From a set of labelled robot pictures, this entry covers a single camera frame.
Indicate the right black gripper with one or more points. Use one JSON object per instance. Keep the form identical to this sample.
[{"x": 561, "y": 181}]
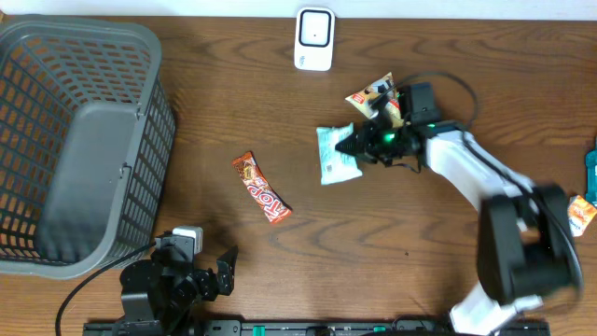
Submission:
[{"x": 362, "y": 144}]

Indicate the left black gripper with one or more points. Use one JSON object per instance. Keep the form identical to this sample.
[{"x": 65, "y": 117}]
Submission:
[{"x": 208, "y": 287}]

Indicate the yellow white snack bag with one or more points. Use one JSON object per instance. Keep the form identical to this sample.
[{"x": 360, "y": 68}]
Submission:
[{"x": 379, "y": 96}]

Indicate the light teal tissue pack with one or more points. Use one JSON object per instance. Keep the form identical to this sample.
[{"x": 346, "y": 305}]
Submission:
[{"x": 336, "y": 167}]

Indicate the orange chocolate bar wrapper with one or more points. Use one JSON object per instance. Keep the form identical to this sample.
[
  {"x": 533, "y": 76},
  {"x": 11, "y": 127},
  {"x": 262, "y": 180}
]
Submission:
[{"x": 259, "y": 188}]

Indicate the blue mouthwash bottle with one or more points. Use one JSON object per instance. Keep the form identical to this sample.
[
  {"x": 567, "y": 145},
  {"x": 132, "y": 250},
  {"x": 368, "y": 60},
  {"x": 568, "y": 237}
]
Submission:
[{"x": 590, "y": 162}]

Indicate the small orange box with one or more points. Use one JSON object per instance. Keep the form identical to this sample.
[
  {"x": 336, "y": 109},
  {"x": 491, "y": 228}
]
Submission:
[{"x": 580, "y": 215}]

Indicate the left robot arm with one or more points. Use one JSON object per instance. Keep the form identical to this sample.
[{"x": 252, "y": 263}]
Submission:
[{"x": 158, "y": 293}]

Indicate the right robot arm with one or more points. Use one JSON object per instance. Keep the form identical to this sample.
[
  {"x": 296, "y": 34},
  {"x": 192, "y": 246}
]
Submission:
[{"x": 525, "y": 251}]

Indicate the white barcode scanner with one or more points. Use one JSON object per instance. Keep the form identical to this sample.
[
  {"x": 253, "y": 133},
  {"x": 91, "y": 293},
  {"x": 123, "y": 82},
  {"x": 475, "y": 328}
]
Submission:
[{"x": 314, "y": 39}]

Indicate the grey plastic shopping basket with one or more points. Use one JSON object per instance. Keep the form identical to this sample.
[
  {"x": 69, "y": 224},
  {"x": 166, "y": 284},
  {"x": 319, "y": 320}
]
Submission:
[{"x": 86, "y": 137}]

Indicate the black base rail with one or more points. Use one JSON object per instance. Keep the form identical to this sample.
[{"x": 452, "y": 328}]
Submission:
[{"x": 407, "y": 325}]

